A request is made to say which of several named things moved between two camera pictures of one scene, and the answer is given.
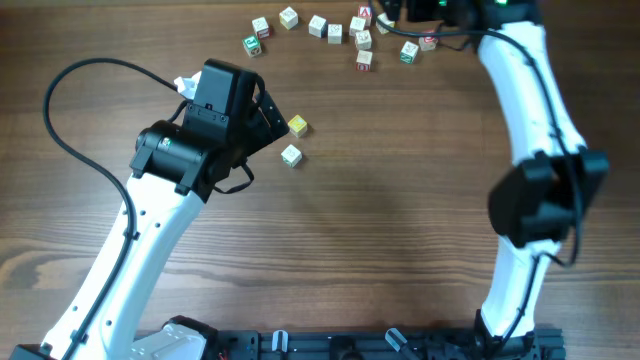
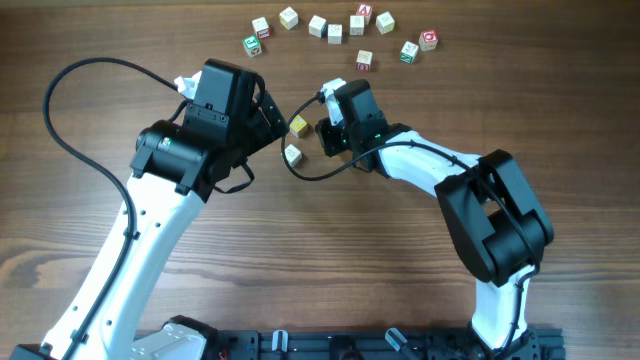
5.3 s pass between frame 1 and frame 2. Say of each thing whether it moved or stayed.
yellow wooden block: stayed
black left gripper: stayed
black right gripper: moved
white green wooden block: stayed
